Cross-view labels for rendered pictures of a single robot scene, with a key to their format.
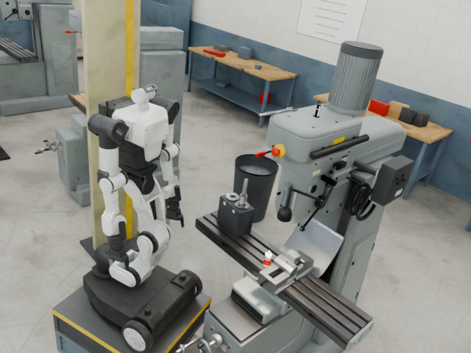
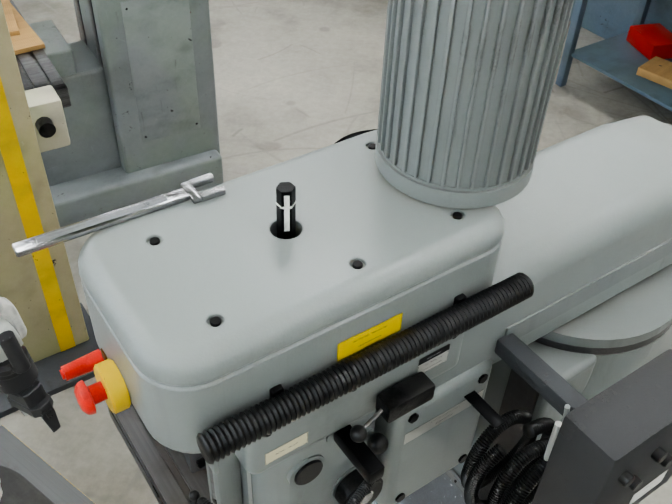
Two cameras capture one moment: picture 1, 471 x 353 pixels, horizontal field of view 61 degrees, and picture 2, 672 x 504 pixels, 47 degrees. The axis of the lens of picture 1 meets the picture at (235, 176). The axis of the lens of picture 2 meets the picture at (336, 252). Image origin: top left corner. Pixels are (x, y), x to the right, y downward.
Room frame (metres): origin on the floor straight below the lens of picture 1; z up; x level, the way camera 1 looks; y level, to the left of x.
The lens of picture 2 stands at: (1.16, -0.52, 2.46)
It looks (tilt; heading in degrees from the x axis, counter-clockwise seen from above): 42 degrees down; 11
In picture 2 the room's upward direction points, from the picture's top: 3 degrees clockwise
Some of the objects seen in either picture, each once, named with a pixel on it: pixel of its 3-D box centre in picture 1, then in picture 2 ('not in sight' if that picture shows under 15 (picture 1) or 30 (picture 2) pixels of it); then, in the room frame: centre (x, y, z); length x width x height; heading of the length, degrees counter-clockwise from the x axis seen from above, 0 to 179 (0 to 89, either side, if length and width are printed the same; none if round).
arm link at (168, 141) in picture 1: (166, 140); not in sight; (2.10, 0.42, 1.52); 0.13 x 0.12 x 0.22; 157
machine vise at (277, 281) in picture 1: (287, 267); not in sight; (1.75, -0.36, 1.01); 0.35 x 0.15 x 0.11; 137
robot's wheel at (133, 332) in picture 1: (137, 336); not in sight; (1.57, 0.43, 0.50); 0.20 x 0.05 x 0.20; 66
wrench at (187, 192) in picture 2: (277, 111); (122, 214); (1.79, -0.15, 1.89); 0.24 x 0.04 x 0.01; 135
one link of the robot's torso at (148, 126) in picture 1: (134, 130); not in sight; (1.92, 0.56, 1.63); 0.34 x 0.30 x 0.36; 156
